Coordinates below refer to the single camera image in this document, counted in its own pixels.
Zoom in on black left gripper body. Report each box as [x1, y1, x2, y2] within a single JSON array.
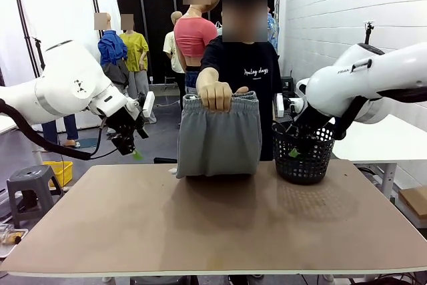
[[105, 106, 141, 141]]

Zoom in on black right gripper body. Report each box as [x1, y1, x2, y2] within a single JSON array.
[[289, 104, 335, 136]]

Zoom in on black plastic mesh basket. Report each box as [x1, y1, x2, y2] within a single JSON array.
[[271, 120, 336, 186]]

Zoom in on grey training pants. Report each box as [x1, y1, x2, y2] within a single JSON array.
[[175, 90, 263, 180]]

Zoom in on person's right forearm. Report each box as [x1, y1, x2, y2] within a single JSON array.
[[195, 66, 222, 91]]

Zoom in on person's right hand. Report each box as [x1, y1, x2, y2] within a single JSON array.
[[196, 81, 234, 113]]

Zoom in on dark plastic stool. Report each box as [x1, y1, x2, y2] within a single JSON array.
[[280, 76, 295, 93]]

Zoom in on yellow plastic crate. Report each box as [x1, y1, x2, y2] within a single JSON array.
[[42, 160, 74, 188]]

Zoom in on person in black t-shirt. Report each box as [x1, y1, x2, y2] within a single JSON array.
[[199, 0, 283, 162]]

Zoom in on mannequin in yellow shirt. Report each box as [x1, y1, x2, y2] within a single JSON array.
[[119, 13, 158, 125]]

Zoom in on mannequin in blue jacket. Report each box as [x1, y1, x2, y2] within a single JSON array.
[[96, 13, 131, 99]]

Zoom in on mannequin in floral shirt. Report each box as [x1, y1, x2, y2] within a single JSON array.
[[266, 6, 280, 54]]

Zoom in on black backdrop curtain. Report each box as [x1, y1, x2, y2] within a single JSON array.
[[114, 0, 280, 83]]

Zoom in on grey plastic stool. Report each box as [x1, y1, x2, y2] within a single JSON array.
[[6, 164, 63, 230]]

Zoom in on mannequin in pink top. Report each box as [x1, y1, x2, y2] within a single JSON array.
[[173, 0, 222, 96]]

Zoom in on black tripod with thin legs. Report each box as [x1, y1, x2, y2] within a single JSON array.
[[32, 37, 47, 71]]

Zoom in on small white side table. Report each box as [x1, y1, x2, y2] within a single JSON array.
[[0, 115, 19, 136]]

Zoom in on brown cardboard box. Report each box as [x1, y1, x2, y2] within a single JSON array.
[[398, 186, 427, 222]]

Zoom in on wide white screen panel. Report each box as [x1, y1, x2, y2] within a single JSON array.
[[0, 0, 103, 132]]

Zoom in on white tray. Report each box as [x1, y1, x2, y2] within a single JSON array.
[[0, 228, 30, 260]]

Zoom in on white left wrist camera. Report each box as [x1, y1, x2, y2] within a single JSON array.
[[142, 91, 156, 119]]

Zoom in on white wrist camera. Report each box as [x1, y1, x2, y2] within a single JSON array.
[[276, 92, 286, 119], [142, 91, 156, 119]]

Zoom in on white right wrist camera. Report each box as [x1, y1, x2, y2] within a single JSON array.
[[276, 92, 286, 119]]

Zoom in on black left arm cable sleeve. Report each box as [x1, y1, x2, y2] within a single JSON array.
[[0, 97, 107, 162]]

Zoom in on black tripod with camera mount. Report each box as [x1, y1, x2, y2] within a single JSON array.
[[363, 21, 376, 46]]

